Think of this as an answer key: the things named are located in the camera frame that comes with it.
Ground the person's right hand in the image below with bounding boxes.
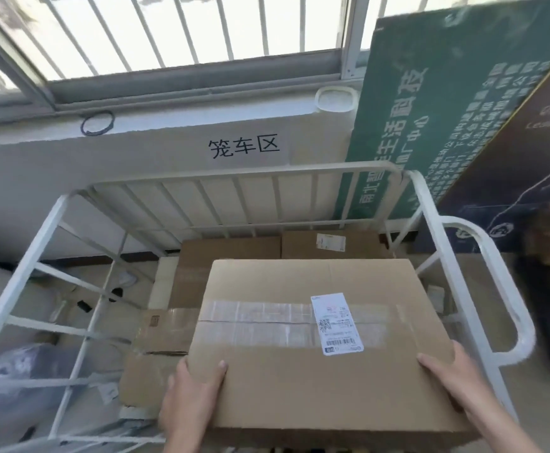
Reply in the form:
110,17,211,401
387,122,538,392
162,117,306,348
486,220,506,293
417,341,489,424

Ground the person's left hand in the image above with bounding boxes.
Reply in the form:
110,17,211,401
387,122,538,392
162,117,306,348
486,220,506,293
158,358,229,453

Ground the large taped cardboard box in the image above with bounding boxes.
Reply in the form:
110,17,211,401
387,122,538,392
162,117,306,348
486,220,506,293
185,258,481,453

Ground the person's right forearm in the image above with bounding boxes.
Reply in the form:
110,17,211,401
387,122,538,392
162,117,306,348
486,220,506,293
464,394,545,453

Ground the person's left forearm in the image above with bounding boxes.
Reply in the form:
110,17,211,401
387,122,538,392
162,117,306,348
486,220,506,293
166,431,205,453

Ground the crumpled taped cardboard box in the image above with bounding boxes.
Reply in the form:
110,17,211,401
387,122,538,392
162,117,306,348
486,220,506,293
119,307,200,407

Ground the white shipping label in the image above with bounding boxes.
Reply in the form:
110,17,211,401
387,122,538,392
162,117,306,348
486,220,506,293
310,293,365,356

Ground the plain brown cardboard box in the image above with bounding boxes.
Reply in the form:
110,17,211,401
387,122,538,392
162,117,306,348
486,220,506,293
168,236,282,309

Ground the white metal cage cart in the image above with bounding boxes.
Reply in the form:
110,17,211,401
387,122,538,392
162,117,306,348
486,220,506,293
0,160,536,453

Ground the cardboard box with small label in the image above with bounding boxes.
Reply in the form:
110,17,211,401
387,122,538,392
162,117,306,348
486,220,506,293
281,230,391,261

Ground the clear plastic wrapped bundle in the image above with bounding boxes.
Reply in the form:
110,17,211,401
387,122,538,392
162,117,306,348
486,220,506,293
0,344,129,453

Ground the dark brown printed sign board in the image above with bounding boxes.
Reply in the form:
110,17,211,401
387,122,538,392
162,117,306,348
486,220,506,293
414,51,550,255

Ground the green printed sign board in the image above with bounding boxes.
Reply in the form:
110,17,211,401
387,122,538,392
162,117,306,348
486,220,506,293
334,0,550,221

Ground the white plastic container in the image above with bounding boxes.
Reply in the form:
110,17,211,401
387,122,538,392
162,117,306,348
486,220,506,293
315,86,357,114

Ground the black cable loop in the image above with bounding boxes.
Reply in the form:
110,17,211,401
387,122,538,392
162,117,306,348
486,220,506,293
80,110,115,137

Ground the window frame with bars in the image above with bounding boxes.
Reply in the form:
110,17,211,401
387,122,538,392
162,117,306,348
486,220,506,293
0,0,550,114

